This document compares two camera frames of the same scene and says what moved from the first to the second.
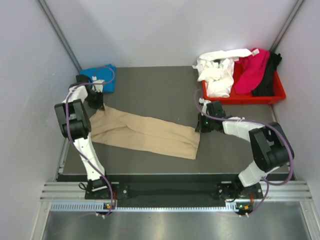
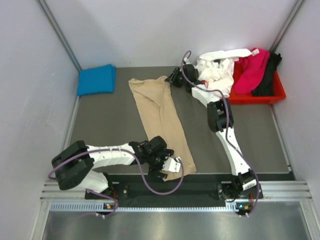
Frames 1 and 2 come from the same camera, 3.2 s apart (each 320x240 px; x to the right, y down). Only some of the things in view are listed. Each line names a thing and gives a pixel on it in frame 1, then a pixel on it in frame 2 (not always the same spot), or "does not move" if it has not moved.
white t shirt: [216, 68] does not move
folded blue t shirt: [108, 74] does not move
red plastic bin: [236, 98] does not move
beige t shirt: [114, 128] → [155, 98]
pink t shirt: [253, 71] does not move
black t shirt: [266, 87] does not move
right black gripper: [200, 128] → [172, 78]
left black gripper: [99, 105] → [153, 170]
